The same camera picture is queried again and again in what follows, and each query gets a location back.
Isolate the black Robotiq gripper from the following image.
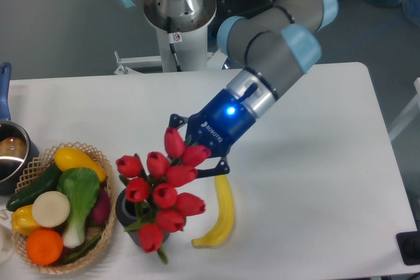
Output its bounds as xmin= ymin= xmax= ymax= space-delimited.
xmin=168 ymin=89 xmax=256 ymax=178

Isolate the red tulip bouquet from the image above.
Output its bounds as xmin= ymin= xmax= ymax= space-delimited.
xmin=116 ymin=127 xmax=211 ymax=264

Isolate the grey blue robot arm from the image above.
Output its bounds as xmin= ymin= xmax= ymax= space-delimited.
xmin=120 ymin=0 xmax=338 ymax=178

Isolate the dark grey ribbed vase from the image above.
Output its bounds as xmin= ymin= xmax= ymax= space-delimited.
xmin=115 ymin=189 xmax=169 ymax=246

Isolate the yellow banana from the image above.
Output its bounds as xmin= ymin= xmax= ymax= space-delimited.
xmin=191 ymin=175 xmax=236 ymax=249

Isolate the purple sweet potato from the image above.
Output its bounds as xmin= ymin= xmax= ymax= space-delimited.
xmin=90 ymin=187 xmax=111 ymax=224

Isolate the green bok choy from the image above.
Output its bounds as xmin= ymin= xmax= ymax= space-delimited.
xmin=57 ymin=167 xmax=100 ymax=249

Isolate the yellow squash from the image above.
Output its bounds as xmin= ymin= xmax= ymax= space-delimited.
xmin=54 ymin=147 xmax=106 ymax=183

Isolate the dark green cucumber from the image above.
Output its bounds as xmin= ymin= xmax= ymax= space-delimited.
xmin=6 ymin=163 xmax=62 ymax=212

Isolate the cream round disc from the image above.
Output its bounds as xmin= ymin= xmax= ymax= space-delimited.
xmin=31 ymin=191 xmax=70 ymax=228

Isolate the woven wicker basket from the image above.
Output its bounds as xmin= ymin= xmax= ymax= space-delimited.
xmin=12 ymin=142 xmax=116 ymax=275

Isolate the green chili pepper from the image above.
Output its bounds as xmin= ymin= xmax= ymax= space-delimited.
xmin=61 ymin=234 xmax=101 ymax=265

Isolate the orange fruit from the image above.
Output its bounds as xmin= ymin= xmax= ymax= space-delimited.
xmin=26 ymin=228 xmax=64 ymax=266

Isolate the yellow bell pepper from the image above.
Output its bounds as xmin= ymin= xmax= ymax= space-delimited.
xmin=11 ymin=205 xmax=41 ymax=236

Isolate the white garlic clove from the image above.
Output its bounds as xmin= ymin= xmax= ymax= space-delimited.
xmin=0 ymin=210 xmax=9 ymax=220

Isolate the black device at edge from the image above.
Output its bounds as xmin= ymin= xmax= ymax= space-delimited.
xmin=396 ymin=231 xmax=419 ymax=266

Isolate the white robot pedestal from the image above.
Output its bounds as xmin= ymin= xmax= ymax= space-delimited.
xmin=114 ymin=0 xmax=234 ymax=75

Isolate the blue handled saucepan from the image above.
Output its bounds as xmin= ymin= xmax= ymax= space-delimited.
xmin=1 ymin=62 xmax=39 ymax=195

